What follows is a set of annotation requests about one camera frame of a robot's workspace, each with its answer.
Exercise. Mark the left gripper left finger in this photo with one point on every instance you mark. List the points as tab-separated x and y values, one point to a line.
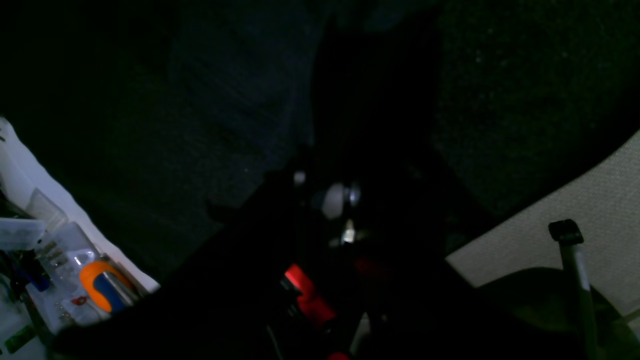
278	221

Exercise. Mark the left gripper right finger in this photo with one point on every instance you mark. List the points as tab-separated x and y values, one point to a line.
394	219

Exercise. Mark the dark grey t-shirt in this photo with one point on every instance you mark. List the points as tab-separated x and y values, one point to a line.
228	95

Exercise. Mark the red black clamp far left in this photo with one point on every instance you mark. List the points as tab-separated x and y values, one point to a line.
317	312

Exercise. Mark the orange blue tool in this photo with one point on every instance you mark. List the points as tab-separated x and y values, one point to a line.
107	287

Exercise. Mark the clear plastic box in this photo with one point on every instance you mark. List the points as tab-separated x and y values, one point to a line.
43	250

